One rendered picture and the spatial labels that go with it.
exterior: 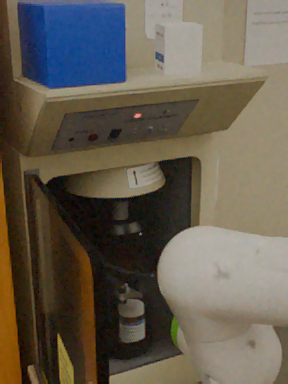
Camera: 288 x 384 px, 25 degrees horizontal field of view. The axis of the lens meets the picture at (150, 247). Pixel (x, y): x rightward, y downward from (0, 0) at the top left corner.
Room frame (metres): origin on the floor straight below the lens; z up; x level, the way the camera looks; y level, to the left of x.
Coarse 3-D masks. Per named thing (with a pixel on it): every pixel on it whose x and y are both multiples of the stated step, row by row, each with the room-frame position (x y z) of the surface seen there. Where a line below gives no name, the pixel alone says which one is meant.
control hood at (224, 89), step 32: (224, 64) 0.95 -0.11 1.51; (32, 96) 0.78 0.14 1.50; (64, 96) 0.75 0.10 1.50; (96, 96) 0.77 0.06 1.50; (128, 96) 0.80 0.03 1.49; (160, 96) 0.83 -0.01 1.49; (192, 96) 0.85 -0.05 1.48; (224, 96) 0.89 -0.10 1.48; (32, 128) 0.79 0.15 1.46; (192, 128) 0.92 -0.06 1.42; (224, 128) 0.96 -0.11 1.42
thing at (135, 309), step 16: (96, 240) 0.95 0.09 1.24; (144, 240) 0.97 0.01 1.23; (112, 256) 0.95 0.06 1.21; (128, 256) 0.95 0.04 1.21; (144, 256) 0.97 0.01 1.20; (144, 272) 0.96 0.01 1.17; (112, 304) 0.94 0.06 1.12; (128, 304) 0.94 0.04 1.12; (144, 304) 0.96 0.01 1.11; (112, 320) 0.94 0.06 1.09; (128, 320) 0.94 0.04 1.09; (144, 320) 0.96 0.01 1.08; (112, 336) 0.94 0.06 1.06; (128, 336) 0.94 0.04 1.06; (144, 336) 0.96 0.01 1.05
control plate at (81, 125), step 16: (80, 112) 0.79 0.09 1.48; (96, 112) 0.80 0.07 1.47; (112, 112) 0.81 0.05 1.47; (128, 112) 0.82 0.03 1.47; (144, 112) 0.84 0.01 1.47; (160, 112) 0.85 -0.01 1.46; (176, 112) 0.87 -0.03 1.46; (64, 128) 0.80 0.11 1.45; (80, 128) 0.81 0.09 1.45; (96, 128) 0.83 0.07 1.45; (112, 128) 0.84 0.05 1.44; (128, 128) 0.86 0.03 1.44; (144, 128) 0.87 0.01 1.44; (160, 128) 0.89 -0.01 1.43; (176, 128) 0.90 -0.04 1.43; (64, 144) 0.83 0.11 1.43; (80, 144) 0.84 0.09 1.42; (96, 144) 0.86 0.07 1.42
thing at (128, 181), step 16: (64, 176) 0.98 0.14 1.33; (80, 176) 0.95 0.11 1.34; (96, 176) 0.94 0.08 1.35; (112, 176) 0.94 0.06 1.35; (128, 176) 0.95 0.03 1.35; (144, 176) 0.96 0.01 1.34; (160, 176) 0.99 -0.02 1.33; (80, 192) 0.94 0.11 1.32; (96, 192) 0.93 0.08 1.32; (112, 192) 0.93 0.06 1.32; (128, 192) 0.94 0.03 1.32; (144, 192) 0.95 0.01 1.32
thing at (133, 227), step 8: (112, 200) 0.99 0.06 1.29; (120, 200) 0.99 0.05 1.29; (112, 208) 0.98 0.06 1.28; (120, 208) 0.98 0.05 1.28; (104, 216) 1.00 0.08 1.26; (112, 216) 0.99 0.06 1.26; (120, 216) 0.98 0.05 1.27; (128, 216) 0.99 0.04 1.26; (136, 216) 0.99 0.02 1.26; (96, 224) 0.98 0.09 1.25; (104, 224) 0.96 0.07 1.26; (112, 224) 0.96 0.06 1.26; (120, 224) 0.96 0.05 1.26; (128, 224) 0.96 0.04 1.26; (136, 224) 0.97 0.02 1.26; (144, 224) 0.98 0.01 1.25; (104, 232) 0.95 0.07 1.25; (112, 232) 0.95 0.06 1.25; (120, 232) 0.95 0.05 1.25; (128, 232) 0.95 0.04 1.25
